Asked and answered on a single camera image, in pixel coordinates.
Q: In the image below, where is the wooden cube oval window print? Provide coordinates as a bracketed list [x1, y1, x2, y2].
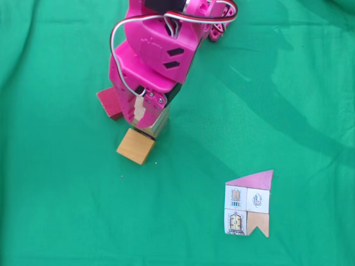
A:
[132, 96, 170, 131]

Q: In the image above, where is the yellow notched wooden block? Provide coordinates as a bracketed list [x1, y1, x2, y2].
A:
[116, 127, 156, 166]

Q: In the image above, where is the red wooden wedge block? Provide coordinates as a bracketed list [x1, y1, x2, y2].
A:
[96, 86, 124, 121]

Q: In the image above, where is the wooden cube balcony window print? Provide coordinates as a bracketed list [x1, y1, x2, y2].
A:
[151, 112, 170, 135]

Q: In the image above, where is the paper house picture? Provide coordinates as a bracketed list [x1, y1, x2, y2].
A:
[224, 169, 275, 238]

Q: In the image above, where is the green cloth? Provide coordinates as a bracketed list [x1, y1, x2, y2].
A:
[0, 0, 355, 266]

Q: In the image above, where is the wooden cube door print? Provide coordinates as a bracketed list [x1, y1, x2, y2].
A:
[131, 123, 169, 141]

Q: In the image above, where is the white red black servo cable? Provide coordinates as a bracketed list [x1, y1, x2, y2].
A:
[109, 0, 239, 98]

